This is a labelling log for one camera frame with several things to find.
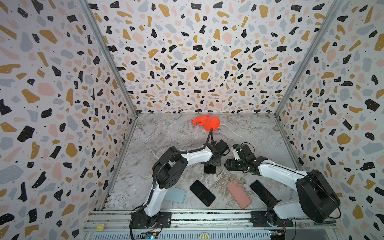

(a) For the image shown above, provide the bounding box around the black phone case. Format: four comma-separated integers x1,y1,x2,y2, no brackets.
203,163,217,175

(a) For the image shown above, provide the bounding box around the black smartphone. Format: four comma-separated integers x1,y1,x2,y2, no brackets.
190,180,216,207
250,180,279,208

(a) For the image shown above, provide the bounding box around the light blue phone case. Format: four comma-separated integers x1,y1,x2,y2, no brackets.
164,187,187,204

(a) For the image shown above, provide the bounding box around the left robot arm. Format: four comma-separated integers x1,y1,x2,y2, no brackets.
139,140,229,222

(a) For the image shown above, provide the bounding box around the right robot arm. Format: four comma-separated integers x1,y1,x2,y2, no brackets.
225,143,341,224

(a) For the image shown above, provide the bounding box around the pink phone case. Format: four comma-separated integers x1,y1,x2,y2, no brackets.
226,180,252,210

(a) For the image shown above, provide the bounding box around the red plush whale toy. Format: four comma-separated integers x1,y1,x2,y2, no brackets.
191,115,221,132

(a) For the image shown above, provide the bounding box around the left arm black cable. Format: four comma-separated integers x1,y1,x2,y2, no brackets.
128,127,214,240

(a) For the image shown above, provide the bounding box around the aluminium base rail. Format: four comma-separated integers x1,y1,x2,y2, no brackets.
80,209,343,240

